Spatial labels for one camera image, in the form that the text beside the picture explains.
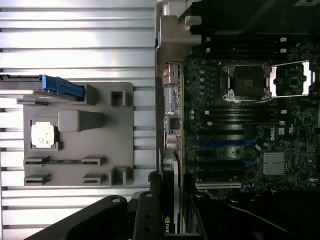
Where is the white expansion slot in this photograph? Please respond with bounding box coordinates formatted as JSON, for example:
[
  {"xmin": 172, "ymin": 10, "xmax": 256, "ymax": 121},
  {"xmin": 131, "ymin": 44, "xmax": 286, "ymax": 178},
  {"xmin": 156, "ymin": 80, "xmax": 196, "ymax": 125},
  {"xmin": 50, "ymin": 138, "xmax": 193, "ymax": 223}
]
[{"xmin": 195, "ymin": 181, "xmax": 242, "ymax": 190}]

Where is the green RAM stick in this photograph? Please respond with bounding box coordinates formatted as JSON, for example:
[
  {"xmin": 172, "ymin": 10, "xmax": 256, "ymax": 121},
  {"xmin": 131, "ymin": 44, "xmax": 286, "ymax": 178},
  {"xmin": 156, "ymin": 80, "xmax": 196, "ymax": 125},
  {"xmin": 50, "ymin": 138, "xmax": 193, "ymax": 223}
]
[{"xmin": 26, "ymin": 158, "xmax": 105, "ymax": 165}]

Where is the grey parts rack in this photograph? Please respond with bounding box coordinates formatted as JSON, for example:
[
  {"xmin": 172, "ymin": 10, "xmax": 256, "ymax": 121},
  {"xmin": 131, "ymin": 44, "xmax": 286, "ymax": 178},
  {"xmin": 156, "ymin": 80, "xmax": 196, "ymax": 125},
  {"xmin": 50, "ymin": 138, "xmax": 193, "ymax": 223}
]
[{"xmin": 16, "ymin": 81, "xmax": 135, "ymax": 187}]

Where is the blue expansion slot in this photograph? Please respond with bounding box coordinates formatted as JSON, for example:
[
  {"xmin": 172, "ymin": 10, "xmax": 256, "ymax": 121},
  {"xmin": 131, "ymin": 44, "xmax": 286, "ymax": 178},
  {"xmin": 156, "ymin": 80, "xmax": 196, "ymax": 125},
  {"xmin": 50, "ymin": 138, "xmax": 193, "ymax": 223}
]
[{"xmin": 196, "ymin": 139, "xmax": 245, "ymax": 148}]

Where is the silver chipset heatsink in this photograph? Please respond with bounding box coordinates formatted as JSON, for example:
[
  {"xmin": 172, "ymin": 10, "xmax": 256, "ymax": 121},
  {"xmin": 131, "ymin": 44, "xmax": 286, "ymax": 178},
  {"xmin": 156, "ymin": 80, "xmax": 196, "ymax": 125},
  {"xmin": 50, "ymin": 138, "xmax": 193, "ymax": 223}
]
[{"xmin": 262, "ymin": 151, "xmax": 286, "ymax": 176}]

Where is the silver CPU chip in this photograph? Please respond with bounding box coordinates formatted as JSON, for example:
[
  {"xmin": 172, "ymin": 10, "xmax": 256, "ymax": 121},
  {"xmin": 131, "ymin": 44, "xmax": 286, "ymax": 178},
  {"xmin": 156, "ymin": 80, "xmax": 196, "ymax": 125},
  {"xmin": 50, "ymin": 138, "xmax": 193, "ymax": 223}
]
[{"xmin": 31, "ymin": 121, "xmax": 56, "ymax": 148}]

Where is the green motherboard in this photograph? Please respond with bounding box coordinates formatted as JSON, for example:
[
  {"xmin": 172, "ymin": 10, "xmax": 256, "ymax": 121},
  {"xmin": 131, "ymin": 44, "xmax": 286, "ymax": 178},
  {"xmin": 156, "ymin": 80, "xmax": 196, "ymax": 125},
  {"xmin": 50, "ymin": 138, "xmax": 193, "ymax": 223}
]
[{"xmin": 183, "ymin": 37, "xmax": 320, "ymax": 201}]

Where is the black RAM slot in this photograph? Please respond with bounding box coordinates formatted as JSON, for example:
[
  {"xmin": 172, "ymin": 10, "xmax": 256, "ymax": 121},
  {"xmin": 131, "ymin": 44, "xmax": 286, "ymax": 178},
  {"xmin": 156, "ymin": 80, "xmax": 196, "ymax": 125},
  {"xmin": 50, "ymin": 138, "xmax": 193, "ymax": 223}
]
[
  {"xmin": 207, "ymin": 120, "xmax": 286, "ymax": 127},
  {"xmin": 205, "ymin": 109, "xmax": 287, "ymax": 116},
  {"xmin": 206, "ymin": 47, "xmax": 287, "ymax": 54},
  {"xmin": 206, "ymin": 36, "xmax": 287, "ymax": 43}
]

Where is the hard disk in blue carrier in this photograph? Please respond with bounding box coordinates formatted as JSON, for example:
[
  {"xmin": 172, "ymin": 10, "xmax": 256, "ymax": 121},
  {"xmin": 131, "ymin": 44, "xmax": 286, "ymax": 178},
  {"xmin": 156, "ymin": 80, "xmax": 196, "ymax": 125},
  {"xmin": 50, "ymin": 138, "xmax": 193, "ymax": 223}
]
[{"xmin": 0, "ymin": 74, "xmax": 85, "ymax": 102}]

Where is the CPU socket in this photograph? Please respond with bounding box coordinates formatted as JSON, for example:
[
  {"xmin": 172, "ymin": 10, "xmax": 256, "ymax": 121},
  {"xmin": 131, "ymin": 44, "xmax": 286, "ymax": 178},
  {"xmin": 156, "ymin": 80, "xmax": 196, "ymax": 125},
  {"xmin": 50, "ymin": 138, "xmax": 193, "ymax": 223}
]
[{"xmin": 222, "ymin": 63, "xmax": 272, "ymax": 102}]

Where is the metal socket cover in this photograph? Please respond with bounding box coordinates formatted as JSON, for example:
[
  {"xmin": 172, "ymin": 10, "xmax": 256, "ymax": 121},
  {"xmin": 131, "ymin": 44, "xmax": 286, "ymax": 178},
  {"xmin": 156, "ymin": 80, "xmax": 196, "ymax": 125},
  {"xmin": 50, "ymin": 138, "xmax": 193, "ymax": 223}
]
[{"xmin": 268, "ymin": 61, "xmax": 317, "ymax": 98}]

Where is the open black PC case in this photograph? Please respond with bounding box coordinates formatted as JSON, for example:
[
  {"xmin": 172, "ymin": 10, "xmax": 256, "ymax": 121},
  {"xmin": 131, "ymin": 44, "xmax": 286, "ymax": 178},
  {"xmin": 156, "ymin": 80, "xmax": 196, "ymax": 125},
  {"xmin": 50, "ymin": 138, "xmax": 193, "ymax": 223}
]
[{"xmin": 154, "ymin": 0, "xmax": 320, "ymax": 240}]

